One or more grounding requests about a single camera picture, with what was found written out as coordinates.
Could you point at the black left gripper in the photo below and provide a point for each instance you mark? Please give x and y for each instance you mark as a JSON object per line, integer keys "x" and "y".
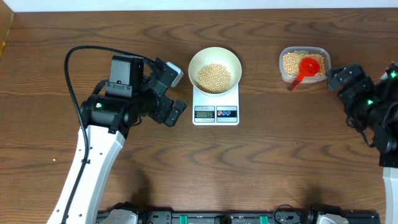
{"x": 159, "y": 114}

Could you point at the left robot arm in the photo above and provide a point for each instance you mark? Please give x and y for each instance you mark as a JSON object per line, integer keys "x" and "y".
{"x": 136, "y": 88}

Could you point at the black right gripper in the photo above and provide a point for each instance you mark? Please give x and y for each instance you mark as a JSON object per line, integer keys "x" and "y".
{"x": 347, "y": 73}

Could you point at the clear plastic container of soybeans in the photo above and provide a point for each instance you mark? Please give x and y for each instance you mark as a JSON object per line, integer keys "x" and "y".
{"x": 291, "y": 57}

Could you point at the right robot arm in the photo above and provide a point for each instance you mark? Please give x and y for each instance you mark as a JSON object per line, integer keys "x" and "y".
{"x": 371, "y": 110}

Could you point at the red plastic scoop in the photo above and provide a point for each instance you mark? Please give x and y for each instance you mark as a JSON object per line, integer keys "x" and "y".
{"x": 308, "y": 67}

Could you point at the cream round bowl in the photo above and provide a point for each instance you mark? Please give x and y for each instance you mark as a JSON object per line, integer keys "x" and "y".
{"x": 215, "y": 71}

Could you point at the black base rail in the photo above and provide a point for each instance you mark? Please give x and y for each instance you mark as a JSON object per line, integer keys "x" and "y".
{"x": 285, "y": 214}

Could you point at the white digital kitchen scale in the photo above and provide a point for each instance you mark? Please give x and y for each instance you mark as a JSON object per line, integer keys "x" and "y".
{"x": 216, "y": 109}

